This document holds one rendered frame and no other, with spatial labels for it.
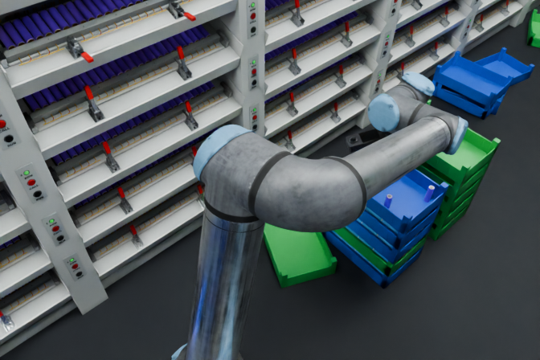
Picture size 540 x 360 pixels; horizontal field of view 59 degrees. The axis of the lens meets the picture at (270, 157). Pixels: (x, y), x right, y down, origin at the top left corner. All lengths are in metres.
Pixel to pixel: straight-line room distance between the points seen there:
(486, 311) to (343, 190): 1.18
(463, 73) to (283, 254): 1.38
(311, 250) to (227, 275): 0.96
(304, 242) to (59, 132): 0.97
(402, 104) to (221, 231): 0.60
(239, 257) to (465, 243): 1.26
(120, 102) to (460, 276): 1.28
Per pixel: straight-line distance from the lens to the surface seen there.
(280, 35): 1.54
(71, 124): 1.28
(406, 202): 1.58
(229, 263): 0.86
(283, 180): 0.70
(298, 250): 1.80
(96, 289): 1.71
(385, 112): 1.21
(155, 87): 1.34
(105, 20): 1.21
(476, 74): 2.66
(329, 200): 0.72
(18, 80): 1.15
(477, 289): 1.87
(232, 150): 0.75
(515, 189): 2.24
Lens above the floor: 1.50
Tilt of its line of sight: 45 degrees down
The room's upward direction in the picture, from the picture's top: 1 degrees clockwise
